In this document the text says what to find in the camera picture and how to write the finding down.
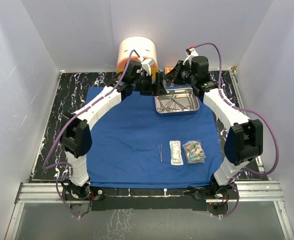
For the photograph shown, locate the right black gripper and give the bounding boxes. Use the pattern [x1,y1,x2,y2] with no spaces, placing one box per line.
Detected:
[165,60,197,86]

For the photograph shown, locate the small orange spiral notebook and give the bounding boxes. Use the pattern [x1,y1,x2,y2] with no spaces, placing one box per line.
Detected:
[164,67,173,74]

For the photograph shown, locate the blue surgical cloth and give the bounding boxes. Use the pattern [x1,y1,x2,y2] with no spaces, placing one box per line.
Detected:
[87,92,223,189]

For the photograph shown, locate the green clear supply packet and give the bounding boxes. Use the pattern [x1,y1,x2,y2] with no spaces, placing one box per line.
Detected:
[183,142,200,164]

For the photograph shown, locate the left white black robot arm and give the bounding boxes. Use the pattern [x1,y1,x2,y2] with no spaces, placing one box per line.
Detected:
[60,58,166,200]

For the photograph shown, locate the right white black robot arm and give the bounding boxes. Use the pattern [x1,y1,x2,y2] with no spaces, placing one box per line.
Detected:
[164,56,263,199]

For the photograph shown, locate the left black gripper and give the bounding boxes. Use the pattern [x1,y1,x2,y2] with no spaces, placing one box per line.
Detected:
[131,73,166,97]

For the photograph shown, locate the white blue supply packet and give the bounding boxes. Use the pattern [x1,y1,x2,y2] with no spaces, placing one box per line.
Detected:
[183,140,206,162]

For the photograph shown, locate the aluminium frame rail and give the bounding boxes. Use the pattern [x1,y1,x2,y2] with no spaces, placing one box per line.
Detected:
[5,179,294,240]

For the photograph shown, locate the steel instrument tray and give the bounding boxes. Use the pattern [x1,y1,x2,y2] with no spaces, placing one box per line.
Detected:
[154,87,200,116]

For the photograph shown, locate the long white green pouch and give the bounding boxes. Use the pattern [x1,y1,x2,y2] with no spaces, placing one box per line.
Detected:
[169,140,184,166]

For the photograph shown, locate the round three-drawer storage box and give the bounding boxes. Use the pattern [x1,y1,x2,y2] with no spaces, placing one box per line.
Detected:
[116,36,159,74]

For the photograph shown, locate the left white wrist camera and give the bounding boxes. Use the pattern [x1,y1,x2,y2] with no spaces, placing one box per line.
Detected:
[140,58,155,75]

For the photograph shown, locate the metal instruments in tray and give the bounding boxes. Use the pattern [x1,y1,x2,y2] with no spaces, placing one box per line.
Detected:
[155,97,191,113]

